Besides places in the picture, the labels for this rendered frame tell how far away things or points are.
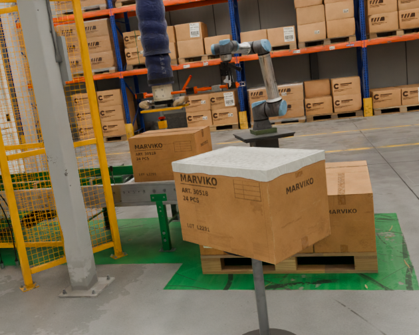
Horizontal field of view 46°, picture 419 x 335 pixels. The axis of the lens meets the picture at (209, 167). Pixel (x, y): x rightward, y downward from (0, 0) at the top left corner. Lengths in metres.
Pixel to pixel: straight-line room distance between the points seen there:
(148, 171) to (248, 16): 8.76
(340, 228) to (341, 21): 8.24
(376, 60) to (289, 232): 10.67
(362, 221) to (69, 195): 1.95
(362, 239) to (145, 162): 1.87
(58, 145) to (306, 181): 1.84
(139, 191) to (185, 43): 7.64
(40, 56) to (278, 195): 1.97
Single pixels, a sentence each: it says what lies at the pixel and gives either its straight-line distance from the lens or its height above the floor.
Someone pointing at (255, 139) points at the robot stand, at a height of 0.74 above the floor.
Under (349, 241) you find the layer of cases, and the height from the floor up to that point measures 0.22.
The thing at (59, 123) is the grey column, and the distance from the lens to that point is 3.45.
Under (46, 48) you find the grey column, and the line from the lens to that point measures 3.46.
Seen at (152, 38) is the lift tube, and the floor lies 1.72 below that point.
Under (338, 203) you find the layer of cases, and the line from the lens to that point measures 3.32.
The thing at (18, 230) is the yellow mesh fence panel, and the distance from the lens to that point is 3.90.
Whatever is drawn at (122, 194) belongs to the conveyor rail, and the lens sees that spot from 4.18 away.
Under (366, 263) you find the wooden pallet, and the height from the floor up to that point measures 0.07.
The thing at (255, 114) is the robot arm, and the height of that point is 0.94.
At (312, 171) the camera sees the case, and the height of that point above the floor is 0.94.
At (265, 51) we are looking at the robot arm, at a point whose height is 1.52.
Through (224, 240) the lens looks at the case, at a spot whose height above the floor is 0.68.
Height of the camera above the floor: 1.44
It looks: 11 degrees down
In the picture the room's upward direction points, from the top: 7 degrees counter-clockwise
